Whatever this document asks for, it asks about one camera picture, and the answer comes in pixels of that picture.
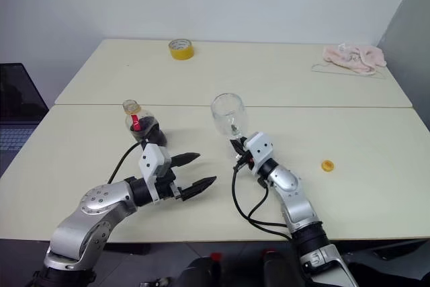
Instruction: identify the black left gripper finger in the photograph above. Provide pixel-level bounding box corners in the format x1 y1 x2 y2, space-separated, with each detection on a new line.
169 152 202 169
180 175 218 202

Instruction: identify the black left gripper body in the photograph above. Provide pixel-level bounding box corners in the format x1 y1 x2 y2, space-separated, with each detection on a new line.
155 169 185 203

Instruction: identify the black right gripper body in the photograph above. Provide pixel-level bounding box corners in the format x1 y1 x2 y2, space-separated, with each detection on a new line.
240 149 257 171

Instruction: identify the clear wine glass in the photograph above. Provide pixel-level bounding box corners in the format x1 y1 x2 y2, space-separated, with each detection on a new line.
210 93 248 164

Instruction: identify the small bottle with dark liquid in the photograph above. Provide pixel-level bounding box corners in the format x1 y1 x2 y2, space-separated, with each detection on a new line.
122 98 168 149

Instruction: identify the dark rounded shape red top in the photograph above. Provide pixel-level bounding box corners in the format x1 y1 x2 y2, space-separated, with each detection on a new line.
173 251 223 287
261 249 307 287

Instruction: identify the yellow tape roll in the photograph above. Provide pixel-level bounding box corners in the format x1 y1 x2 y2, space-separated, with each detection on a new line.
168 38 196 62

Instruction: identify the pink cloth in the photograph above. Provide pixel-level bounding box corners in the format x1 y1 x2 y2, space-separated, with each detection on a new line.
322 42 388 77

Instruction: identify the grey laptop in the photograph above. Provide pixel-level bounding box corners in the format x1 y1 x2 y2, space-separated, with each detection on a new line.
0 62 50 175

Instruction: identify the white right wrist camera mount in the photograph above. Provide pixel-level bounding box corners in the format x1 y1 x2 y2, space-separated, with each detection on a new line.
244 132 274 176

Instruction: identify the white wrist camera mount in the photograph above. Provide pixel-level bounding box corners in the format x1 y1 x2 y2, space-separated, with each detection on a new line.
138 143 171 203
244 132 274 176

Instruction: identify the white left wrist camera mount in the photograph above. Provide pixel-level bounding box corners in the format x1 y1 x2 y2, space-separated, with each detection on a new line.
138 143 171 203

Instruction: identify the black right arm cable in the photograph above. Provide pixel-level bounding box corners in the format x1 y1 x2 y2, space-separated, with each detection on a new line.
232 162 294 243

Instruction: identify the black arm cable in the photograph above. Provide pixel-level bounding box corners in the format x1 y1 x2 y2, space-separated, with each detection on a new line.
107 140 151 186
232 162 294 243

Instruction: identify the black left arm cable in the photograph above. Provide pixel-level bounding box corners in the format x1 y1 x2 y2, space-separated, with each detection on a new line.
107 140 151 186

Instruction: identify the dark table frame bar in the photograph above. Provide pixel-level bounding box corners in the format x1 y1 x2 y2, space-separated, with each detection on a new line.
102 242 151 255

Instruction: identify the thin white wire hanger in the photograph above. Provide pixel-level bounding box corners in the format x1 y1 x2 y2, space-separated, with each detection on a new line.
310 61 388 81

